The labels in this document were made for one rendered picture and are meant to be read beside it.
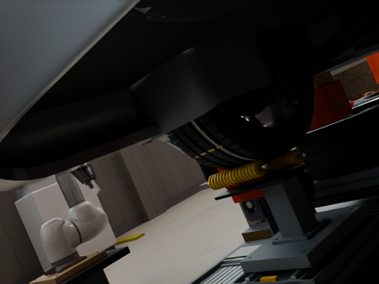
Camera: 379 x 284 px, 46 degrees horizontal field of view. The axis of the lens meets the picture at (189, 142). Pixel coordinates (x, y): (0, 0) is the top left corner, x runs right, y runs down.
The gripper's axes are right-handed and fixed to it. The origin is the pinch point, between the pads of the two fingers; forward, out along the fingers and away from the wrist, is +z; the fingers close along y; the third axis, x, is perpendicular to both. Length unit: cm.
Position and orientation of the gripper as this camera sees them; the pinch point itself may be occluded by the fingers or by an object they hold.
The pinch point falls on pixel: (94, 187)
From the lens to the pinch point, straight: 207.9
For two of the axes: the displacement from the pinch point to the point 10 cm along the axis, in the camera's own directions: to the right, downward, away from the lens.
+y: -6.2, 1.4, -7.7
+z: 6.1, 7.0, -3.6
